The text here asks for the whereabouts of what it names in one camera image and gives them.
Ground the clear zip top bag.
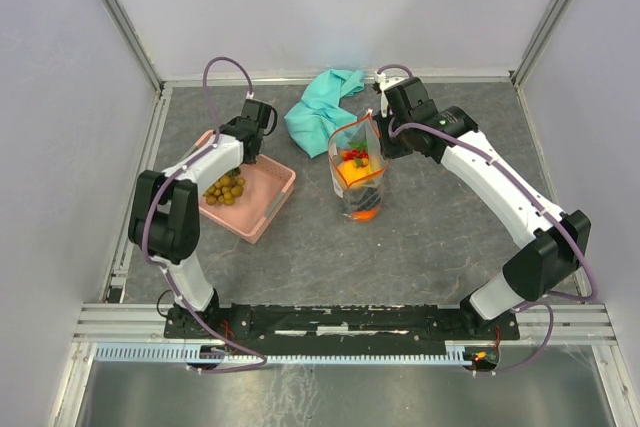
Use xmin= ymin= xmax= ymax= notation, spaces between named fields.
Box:
xmin=327 ymin=109 xmax=389 ymax=222

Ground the red strawberry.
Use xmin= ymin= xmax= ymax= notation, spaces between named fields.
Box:
xmin=340 ymin=139 xmax=369 ymax=166

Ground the yellow orange peach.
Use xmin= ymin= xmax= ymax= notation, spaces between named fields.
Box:
xmin=336 ymin=160 xmax=373 ymax=190

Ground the longan bunch with leaves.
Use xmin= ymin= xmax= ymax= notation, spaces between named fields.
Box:
xmin=202 ymin=167 xmax=246 ymax=206

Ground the black grape cluster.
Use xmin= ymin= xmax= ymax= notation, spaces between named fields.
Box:
xmin=349 ymin=187 xmax=382 ymax=212

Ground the orange tangerine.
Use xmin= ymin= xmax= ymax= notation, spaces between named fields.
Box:
xmin=350 ymin=208 xmax=379 ymax=222

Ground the yellow lemon fruit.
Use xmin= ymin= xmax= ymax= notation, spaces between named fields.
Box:
xmin=369 ymin=157 xmax=382 ymax=173

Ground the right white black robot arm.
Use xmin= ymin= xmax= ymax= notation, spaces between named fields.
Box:
xmin=373 ymin=72 xmax=591 ymax=338

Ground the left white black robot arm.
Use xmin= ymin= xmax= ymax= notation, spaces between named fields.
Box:
xmin=128 ymin=99 xmax=277 ymax=337

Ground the pink plastic basket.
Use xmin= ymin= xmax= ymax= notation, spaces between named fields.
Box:
xmin=199 ymin=154 xmax=296 ymax=244

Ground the teal cloth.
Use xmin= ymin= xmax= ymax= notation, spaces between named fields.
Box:
xmin=284 ymin=69 xmax=365 ymax=158

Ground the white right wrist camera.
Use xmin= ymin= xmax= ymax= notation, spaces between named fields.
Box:
xmin=373 ymin=72 xmax=407 ymax=118

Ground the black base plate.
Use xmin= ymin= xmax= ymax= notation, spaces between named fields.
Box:
xmin=164 ymin=302 xmax=521 ymax=356

